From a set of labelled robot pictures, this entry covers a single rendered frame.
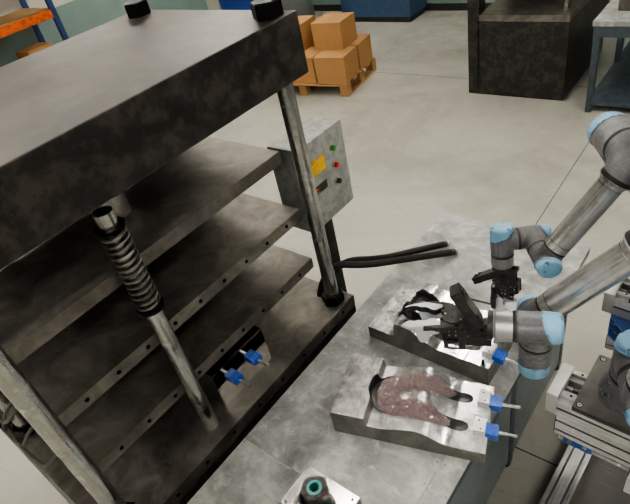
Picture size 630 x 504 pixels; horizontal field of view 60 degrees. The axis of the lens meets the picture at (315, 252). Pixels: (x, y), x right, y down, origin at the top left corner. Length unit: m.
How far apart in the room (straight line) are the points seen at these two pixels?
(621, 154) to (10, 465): 3.30
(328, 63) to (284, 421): 4.94
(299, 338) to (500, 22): 4.15
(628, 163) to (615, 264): 0.41
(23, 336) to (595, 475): 2.14
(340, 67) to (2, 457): 4.83
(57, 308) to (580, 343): 2.61
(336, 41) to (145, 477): 5.34
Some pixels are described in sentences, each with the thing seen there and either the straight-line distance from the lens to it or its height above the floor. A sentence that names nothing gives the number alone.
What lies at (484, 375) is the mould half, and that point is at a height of 0.85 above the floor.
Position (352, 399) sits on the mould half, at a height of 0.91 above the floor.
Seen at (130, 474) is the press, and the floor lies 0.79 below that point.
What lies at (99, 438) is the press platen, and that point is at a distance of 1.97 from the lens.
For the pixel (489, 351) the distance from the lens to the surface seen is 2.00.
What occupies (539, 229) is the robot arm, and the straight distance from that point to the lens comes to 1.92.
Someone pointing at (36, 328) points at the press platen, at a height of 1.54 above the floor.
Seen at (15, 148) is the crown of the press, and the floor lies 2.00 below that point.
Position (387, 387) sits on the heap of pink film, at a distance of 1.94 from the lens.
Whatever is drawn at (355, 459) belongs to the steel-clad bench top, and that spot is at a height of 0.80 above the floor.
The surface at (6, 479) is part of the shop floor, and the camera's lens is 3.62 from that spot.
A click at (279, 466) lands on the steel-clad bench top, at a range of 1.95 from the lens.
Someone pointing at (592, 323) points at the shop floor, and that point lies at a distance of 3.43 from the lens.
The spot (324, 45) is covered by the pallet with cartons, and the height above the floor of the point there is 0.49.
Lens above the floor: 2.43
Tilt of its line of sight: 37 degrees down
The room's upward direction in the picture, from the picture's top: 14 degrees counter-clockwise
